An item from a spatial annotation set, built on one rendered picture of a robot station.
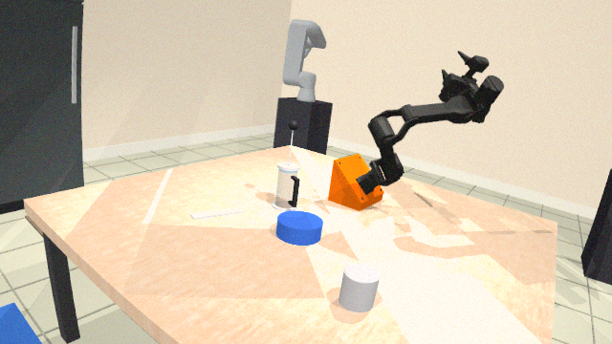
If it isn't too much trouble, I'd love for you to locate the blue short cylinder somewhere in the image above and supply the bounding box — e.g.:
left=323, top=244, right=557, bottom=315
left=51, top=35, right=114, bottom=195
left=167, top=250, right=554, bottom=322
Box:
left=275, top=211, right=323, bottom=246

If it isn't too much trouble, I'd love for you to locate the white french press with black handle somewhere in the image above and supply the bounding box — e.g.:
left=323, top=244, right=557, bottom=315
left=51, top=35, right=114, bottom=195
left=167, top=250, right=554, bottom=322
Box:
left=272, top=120, right=300, bottom=211

